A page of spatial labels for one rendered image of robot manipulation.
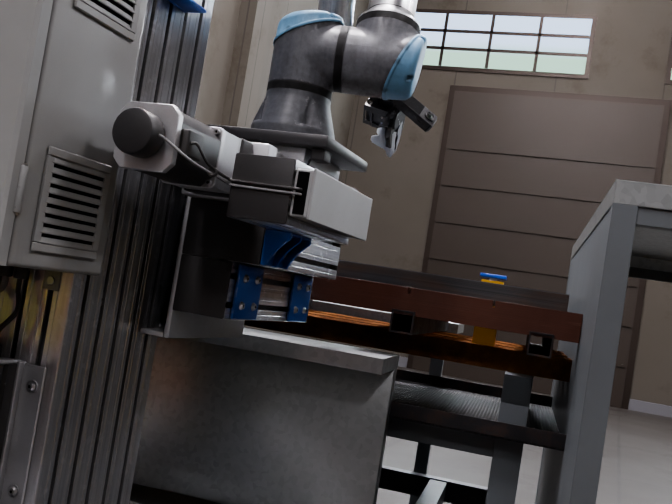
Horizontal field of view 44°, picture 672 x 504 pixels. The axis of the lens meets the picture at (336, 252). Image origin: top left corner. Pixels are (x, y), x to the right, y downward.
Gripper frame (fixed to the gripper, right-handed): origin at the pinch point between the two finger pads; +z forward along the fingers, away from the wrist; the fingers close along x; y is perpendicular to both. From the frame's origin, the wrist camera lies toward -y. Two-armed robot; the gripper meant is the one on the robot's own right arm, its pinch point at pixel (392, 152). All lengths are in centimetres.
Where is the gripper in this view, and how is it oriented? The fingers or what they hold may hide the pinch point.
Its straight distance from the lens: 204.0
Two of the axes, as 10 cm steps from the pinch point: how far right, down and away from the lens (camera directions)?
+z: -0.4, 7.1, 7.0
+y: -8.9, -3.4, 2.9
